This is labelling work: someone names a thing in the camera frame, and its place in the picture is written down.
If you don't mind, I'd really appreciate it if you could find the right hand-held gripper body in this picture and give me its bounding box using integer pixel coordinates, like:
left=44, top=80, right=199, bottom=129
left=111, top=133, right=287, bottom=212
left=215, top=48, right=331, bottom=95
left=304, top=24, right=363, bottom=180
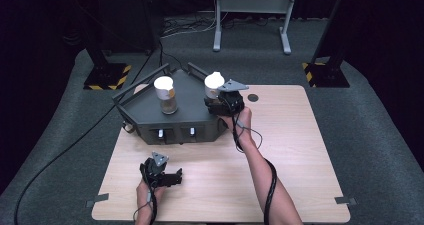
left=203, top=78, right=250, bottom=117

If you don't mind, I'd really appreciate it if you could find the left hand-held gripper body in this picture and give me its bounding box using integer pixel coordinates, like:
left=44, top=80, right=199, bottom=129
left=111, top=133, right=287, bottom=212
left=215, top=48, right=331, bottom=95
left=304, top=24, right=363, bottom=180
left=139, top=151, right=184, bottom=189

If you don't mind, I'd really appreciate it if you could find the round-capped white seasoning bottle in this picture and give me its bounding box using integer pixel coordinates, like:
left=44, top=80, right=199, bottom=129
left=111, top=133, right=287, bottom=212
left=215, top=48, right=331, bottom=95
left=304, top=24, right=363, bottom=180
left=203, top=71, right=226, bottom=101

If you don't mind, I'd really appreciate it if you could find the dark grey corner rack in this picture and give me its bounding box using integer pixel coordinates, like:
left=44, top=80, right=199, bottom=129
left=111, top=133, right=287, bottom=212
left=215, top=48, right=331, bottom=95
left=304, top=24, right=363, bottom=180
left=111, top=62, right=235, bottom=146

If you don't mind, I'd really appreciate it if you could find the flat-capped white seasoning bottle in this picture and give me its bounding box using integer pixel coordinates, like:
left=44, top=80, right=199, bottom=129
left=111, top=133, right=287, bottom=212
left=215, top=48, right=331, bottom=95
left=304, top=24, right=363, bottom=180
left=153, top=75, right=179, bottom=116

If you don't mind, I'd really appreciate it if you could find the person's left hand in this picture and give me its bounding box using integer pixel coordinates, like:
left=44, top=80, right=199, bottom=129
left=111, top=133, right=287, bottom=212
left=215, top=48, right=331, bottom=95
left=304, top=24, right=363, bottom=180
left=135, top=179, right=167, bottom=203

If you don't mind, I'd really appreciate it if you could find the person's right hand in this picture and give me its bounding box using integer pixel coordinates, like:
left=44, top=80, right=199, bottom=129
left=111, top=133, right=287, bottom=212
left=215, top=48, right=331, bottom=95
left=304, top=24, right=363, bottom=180
left=219, top=106, right=255, bottom=143

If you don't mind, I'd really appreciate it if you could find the grey tape strip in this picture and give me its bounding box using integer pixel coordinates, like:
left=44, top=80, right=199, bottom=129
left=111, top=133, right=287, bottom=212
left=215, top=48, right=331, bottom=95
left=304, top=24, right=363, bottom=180
left=85, top=192, right=111, bottom=209
left=334, top=196, right=358, bottom=206

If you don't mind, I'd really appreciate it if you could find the grey metal stand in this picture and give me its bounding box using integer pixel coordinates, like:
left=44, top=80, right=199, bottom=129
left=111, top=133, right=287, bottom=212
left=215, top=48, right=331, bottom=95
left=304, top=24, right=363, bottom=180
left=212, top=0, right=300, bottom=56

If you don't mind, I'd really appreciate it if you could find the black striped stand base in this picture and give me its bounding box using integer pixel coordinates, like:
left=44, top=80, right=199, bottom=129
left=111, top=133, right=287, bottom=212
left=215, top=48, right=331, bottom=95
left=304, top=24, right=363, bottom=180
left=301, top=61, right=351, bottom=89
left=82, top=62, right=132, bottom=91

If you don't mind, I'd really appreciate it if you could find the bundle of floor cables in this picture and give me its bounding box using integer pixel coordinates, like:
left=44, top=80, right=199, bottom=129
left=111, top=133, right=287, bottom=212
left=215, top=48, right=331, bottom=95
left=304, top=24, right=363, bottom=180
left=161, top=14, right=219, bottom=39

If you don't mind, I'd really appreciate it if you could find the long black floor cable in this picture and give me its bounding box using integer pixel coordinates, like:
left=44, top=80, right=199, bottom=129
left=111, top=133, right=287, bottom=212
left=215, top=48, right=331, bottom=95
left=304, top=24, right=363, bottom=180
left=13, top=39, right=184, bottom=225

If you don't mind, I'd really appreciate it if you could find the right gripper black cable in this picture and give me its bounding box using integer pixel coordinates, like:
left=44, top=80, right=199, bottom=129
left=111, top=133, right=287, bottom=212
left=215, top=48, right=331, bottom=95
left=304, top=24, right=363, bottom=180
left=231, top=116, right=279, bottom=225

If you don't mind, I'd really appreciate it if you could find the black stand post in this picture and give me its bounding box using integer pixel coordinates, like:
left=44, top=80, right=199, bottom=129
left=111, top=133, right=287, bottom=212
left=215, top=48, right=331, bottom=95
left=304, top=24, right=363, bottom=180
left=310, top=0, right=351, bottom=69
left=83, top=24, right=111, bottom=69

